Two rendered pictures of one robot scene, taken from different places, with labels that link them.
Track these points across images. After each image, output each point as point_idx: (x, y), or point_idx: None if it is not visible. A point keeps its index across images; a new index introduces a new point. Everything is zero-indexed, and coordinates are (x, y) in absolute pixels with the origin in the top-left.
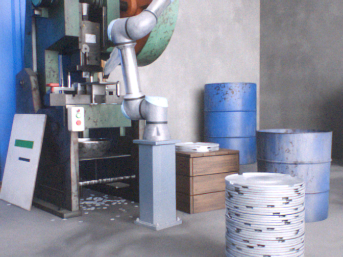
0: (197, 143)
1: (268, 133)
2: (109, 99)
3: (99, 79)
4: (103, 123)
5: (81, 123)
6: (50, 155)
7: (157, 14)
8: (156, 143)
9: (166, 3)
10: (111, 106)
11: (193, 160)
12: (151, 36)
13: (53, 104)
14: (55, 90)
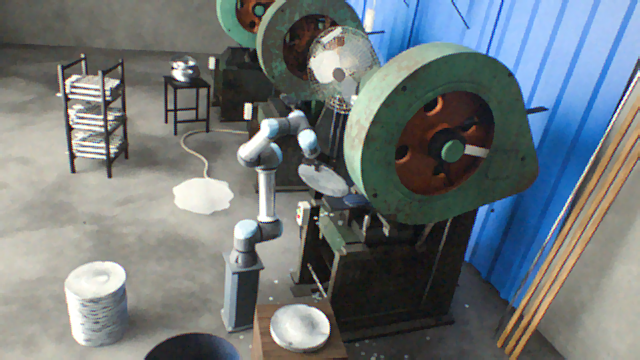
0: (324, 337)
1: (190, 333)
2: (354, 225)
3: None
4: (328, 238)
5: (300, 219)
6: None
7: (244, 152)
8: (223, 254)
9: (252, 145)
10: (335, 229)
11: (255, 313)
12: (354, 182)
13: (309, 192)
14: (353, 188)
